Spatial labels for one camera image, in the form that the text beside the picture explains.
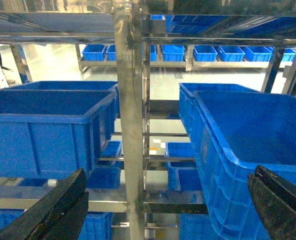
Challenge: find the blue crate upper right shelf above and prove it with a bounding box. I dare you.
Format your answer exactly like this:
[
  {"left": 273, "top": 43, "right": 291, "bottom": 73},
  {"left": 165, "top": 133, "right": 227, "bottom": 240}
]
[{"left": 190, "top": 91, "right": 296, "bottom": 240}]

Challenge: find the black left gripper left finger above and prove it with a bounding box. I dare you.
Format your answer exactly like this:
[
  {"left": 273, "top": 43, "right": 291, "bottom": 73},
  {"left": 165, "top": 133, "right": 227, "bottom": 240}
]
[{"left": 0, "top": 168, "right": 89, "bottom": 240}]

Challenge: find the stainless steel shelf rack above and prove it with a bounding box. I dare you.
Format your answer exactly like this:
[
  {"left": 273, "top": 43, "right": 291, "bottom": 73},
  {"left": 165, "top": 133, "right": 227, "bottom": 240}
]
[{"left": 0, "top": 0, "right": 296, "bottom": 239}]

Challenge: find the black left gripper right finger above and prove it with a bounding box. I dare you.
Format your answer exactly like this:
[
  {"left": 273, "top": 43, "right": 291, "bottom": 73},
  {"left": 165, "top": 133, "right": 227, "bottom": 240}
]
[{"left": 247, "top": 165, "right": 296, "bottom": 240}]

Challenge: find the blue bin upper left shelf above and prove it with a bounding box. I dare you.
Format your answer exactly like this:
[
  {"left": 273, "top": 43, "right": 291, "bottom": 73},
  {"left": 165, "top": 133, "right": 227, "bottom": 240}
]
[{"left": 0, "top": 89, "right": 117, "bottom": 179}]

